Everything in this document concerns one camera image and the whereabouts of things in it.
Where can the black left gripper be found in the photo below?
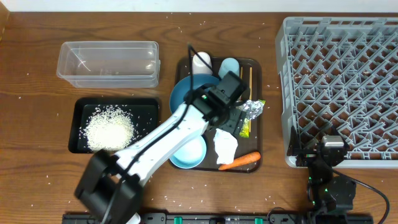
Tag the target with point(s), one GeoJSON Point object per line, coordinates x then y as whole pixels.
{"type": "Point", "coordinates": [237, 121]}

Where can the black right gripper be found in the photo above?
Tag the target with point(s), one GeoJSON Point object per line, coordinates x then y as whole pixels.
{"type": "Point", "coordinates": [307, 155]}

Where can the dark blue plate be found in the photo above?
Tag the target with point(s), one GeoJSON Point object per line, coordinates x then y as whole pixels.
{"type": "Point", "coordinates": [183, 86]}

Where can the light blue bowl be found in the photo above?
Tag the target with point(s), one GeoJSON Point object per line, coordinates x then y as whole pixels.
{"type": "Point", "coordinates": [190, 154]}

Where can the pile of white rice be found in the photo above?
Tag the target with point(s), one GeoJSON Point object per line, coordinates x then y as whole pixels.
{"type": "Point", "coordinates": [108, 127]}

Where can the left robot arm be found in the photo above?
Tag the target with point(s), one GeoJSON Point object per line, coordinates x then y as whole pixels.
{"type": "Point", "coordinates": [112, 186]}

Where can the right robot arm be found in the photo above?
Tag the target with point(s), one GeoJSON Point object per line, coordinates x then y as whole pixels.
{"type": "Point", "coordinates": [332, 196]}

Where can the grey dishwasher rack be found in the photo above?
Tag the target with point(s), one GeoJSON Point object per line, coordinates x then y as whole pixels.
{"type": "Point", "coordinates": [342, 72]}

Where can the dark brown serving tray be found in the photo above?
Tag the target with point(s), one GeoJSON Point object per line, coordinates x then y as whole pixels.
{"type": "Point", "coordinates": [245, 145]}

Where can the crumpled foil wrapper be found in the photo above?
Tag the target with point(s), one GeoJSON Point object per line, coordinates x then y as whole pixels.
{"type": "Point", "coordinates": [252, 108]}

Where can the light blue plastic cup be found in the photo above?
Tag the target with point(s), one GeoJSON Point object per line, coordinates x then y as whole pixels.
{"type": "Point", "coordinates": [229, 65]}

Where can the yellow green snack packet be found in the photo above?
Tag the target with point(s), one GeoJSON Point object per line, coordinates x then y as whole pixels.
{"type": "Point", "coordinates": [246, 129]}

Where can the pink plastic cup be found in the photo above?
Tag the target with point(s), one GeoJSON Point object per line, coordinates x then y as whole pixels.
{"type": "Point", "coordinates": [199, 67]}

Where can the white crumpled napkin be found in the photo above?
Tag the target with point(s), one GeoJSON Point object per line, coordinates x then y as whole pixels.
{"type": "Point", "coordinates": [225, 146]}

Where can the wooden chopstick right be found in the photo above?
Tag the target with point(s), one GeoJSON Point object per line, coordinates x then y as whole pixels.
{"type": "Point", "coordinates": [250, 93]}

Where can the orange carrot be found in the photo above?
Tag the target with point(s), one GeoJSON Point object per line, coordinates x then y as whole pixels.
{"type": "Point", "coordinates": [241, 161]}

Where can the black plastic tray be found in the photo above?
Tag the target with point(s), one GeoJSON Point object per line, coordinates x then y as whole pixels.
{"type": "Point", "coordinates": [143, 113]}

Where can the clear plastic bin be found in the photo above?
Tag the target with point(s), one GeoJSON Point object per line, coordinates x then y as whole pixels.
{"type": "Point", "coordinates": [109, 64]}

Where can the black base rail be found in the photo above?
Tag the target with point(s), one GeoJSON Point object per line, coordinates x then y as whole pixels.
{"type": "Point", "coordinates": [276, 218]}

